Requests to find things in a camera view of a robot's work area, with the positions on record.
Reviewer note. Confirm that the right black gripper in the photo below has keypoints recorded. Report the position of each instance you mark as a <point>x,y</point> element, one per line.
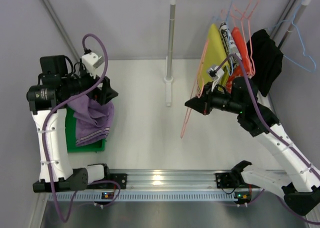
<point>206,101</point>

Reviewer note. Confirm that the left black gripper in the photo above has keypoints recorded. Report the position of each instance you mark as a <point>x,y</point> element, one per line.
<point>101,89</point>

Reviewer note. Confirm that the pink wire hanger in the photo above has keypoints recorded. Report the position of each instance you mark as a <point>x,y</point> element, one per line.
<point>194,91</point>

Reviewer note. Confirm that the purple trousers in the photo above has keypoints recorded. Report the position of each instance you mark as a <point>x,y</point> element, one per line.
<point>93,120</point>

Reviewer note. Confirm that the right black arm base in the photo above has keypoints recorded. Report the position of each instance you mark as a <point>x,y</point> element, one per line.
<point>225,180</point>

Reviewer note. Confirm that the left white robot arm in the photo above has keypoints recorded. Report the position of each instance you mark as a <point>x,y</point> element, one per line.
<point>89,95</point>

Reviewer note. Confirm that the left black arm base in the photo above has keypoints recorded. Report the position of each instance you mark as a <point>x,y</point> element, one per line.
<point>120,178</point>

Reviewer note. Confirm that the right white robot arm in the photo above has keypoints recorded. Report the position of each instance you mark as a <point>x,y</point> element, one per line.
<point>299,188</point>

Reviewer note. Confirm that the yellow-green trousers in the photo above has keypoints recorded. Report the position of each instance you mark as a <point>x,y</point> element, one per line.
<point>214,56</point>

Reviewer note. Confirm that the pink hanger pair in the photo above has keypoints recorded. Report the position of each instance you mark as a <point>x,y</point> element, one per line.
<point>238,19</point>

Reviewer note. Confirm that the light blue empty hanger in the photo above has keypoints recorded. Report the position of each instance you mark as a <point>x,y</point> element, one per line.
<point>293,26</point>

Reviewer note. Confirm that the green plastic bin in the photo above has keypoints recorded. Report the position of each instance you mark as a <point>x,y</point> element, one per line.
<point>70,133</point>

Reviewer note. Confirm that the black white patterned cloth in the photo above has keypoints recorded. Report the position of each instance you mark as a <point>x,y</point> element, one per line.
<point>229,46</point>

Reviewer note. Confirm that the orange patterned cloth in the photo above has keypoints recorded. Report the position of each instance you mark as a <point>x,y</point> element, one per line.
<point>241,45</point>

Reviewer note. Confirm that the black garment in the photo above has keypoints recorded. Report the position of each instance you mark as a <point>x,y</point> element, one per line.
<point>267,59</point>

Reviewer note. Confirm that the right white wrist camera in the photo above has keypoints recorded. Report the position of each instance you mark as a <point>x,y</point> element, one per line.
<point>216,74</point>

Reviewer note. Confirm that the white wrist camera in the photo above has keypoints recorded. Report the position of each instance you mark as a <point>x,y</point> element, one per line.
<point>216,74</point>
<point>94,64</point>

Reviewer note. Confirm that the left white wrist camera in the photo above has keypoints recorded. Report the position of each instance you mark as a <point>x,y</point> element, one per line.
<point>94,64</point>

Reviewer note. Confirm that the rack vertical post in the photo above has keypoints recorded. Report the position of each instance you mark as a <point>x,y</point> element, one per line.
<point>168,79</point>

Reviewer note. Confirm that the aluminium mounting rail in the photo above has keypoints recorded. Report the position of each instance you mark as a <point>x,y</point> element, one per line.
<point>170,180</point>

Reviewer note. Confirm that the grey slotted cable duct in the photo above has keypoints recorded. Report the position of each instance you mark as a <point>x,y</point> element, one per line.
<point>148,196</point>

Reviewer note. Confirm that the aluminium frame strut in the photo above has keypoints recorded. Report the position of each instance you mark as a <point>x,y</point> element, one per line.
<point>60,28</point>

